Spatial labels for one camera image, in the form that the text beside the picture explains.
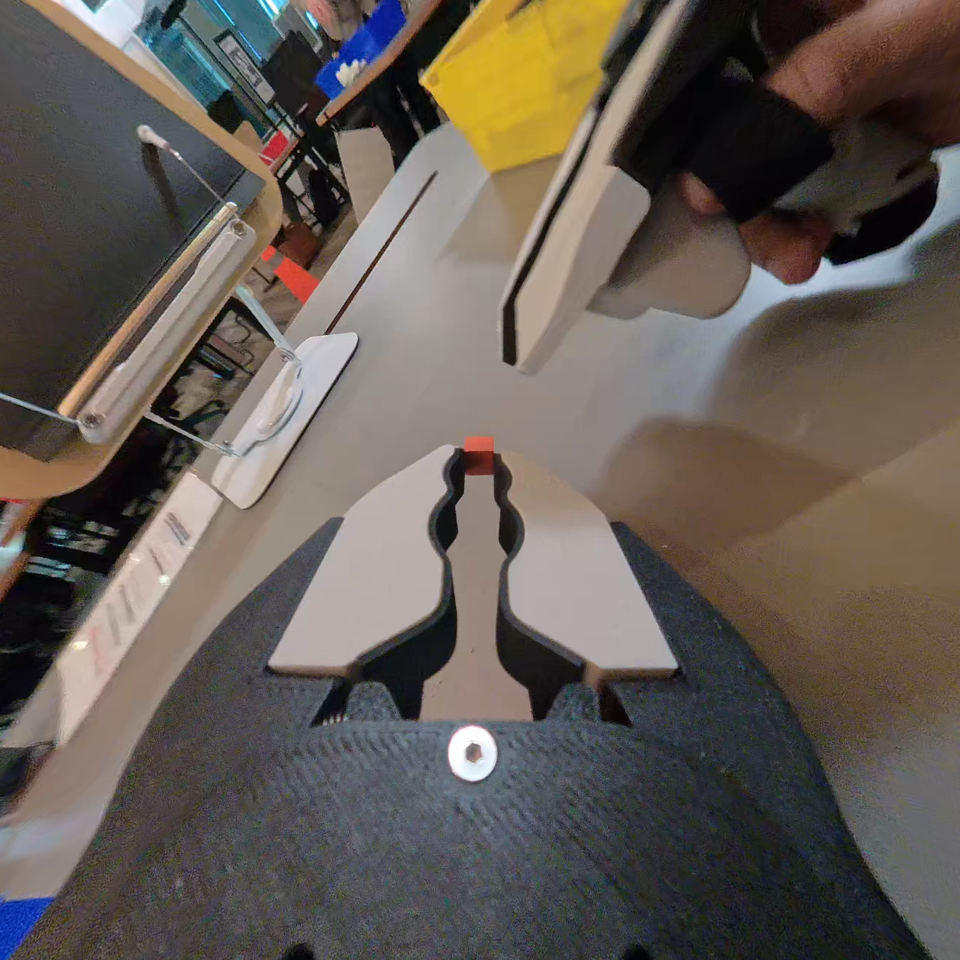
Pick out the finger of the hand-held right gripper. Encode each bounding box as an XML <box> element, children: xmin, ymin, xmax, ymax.
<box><xmin>498</xmin><ymin>105</ymin><xmax>610</xmax><ymax>369</ymax></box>
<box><xmin>512</xmin><ymin>166</ymin><xmax>753</xmax><ymax>376</ymax></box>

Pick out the printed paper sheet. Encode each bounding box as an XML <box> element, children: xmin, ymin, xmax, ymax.
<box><xmin>54</xmin><ymin>471</ymin><xmax>225</xmax><ymax>745</ymax></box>

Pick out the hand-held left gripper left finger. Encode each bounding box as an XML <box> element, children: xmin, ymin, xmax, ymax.
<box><xmin>267</xmin><ymin>444</ymin><xmax>460</xmax><ymax>721</ymax></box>

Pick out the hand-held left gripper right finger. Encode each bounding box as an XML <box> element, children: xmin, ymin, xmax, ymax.
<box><xmin>495</xmin><ymin>450</ymin><xmax>681</xmax><ymax>723</ymax></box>

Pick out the white metal stand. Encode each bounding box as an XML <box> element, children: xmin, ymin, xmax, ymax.
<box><xmin>0</xmin><ymin>123</ymin><xmax>361</xmax><ymax>511</ymax></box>

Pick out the grey waste bin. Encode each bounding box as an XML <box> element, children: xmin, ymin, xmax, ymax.
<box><xmin>333</xmin><ymin>126</ymin><xmax>396</xmax><ymax>222</ymax></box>

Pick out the orange traffic cone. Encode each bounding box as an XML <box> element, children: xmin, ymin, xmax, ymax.
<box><xmin>258</xmin><ymin>243</ymin><xmax>322</xmax><ymax>305</ymax></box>

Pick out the yellow storage bin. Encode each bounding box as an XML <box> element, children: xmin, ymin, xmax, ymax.
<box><xmin>418</xmin><ymin>0</ymin><xmax>633</xmax><ymax>175</ymax></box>

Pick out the wooden top workbench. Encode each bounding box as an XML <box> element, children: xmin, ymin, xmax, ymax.
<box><xmin>315</xmin><ymin>0</ymin><xmax>444</xmax><ymax>129</ymax></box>

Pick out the person's right hand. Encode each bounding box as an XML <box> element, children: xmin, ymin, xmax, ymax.
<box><xmin>678</xmin><ymin>0</ymin><xmax>960</xmax><ymax>286</ymax></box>

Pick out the small blue bin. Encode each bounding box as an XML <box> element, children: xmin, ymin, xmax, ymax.
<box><xmin>315</xmin><ymin>0</ymin><xmax>406</xmax><ymax>99</ymax></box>

